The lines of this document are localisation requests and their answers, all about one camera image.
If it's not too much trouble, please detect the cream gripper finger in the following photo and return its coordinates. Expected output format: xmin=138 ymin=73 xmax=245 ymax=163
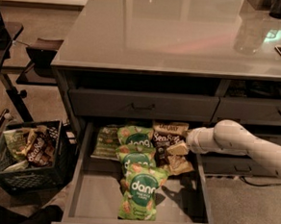
xmin=166 ymin=140 xmax=189 ymax=156

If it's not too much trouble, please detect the brown SeaSalt chip bag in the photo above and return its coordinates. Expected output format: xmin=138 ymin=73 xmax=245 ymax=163
xmin=152 ymin=121 xmax=193 ymax=175

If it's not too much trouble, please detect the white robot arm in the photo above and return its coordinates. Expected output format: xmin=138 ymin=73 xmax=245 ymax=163
xmin=167 ymin=120 xmax=281 ymax=180

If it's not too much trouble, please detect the grey bottom right drawer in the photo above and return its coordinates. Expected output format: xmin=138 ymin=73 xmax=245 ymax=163
xmin=201 ymin=155 xmax=274 ymax=177

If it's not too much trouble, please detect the rear green Dang chip bag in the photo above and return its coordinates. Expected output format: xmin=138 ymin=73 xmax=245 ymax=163
xmin=117 ymin=125 xmax=154 ymax=147

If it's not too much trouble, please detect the green dang chip bag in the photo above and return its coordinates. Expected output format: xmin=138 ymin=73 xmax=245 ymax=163
xmin=117 ymin=125 xmax=154 ymax=147
xmin=115 ymin=144 xmax=156 ymax=174
xmin=117 ymin=162 xmax=168 ymax=221

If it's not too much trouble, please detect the middle green Dang chip bag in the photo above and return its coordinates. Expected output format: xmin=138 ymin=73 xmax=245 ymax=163
xmin=115 ymin=144 xmax=156 ymax=174

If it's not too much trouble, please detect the front green Dang chip bag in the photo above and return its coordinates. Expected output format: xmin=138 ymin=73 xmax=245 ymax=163
xmin=117 ymin=162 xmax=168 ymax=221

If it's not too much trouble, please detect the grey top right drawer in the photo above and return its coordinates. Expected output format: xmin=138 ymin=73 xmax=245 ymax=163
xmin=213 ymin=97 xmax=281 ymax=126

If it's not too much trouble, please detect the dark green snack bag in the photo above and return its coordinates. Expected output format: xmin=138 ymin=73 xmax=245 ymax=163
xmin=91 ymin=125 xmax=120 ymax=161

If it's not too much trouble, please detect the grey top left drawer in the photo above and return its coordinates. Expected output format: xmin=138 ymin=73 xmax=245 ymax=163
xmin=67 ymin=88 xmax=219 ymax=122

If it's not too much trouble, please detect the open grey middle drawer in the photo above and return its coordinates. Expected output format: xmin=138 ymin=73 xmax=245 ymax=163
xmin=53 ymin=123 xmax=214 ymax=224

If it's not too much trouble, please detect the brown chip bag in crate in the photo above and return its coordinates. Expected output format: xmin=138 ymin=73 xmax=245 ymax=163
xmin=26 ymin=132 xmax=55 ymax=167

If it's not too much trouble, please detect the pale bag in crate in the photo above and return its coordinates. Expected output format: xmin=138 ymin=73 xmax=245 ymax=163
xmin=4 ymin=160 xmax=29 ymax=172

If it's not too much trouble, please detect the green snack bag in crate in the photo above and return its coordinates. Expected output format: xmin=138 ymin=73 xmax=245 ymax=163
xmin=3 ymin=128 xmax=29 ymax=162

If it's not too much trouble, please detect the dark plastic crate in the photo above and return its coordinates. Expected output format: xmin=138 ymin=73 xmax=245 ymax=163
xmin=0 ymin=120 xmax=69 ymax=195

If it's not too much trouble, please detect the dark wooden stool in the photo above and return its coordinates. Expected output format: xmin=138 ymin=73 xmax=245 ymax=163
xmin=16 ymin=38 xmax=64 ymax=87

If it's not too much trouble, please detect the black desk with stand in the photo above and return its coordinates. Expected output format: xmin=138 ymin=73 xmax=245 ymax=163
xmin=0 ymin=11 xmax=33 ymax=122

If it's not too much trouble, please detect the black floor cable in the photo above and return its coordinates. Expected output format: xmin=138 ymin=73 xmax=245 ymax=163
xmin=238 ymin=175 xmax=281 ymax=189

